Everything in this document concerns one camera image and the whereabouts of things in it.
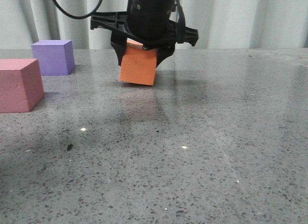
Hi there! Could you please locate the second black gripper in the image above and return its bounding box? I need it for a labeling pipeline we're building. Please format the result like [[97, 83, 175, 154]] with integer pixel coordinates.
[[90, 0, 198, 67]]

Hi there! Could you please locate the orange foam cube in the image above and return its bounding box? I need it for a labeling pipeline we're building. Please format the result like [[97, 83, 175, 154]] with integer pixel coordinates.
[[119, 39, 157, 86]]

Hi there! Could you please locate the purple foam cube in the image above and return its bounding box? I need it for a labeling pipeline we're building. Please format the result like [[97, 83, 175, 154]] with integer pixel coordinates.
[[31, 40, 75, 76]]

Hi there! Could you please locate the pale green curtain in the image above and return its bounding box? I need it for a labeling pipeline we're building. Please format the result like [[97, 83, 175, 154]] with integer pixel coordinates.
[[0, 0, 308, 49]]

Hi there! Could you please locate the pink foam cube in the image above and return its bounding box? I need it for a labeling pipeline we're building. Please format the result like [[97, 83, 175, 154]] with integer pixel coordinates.
[[0, 58, 44, 113]]

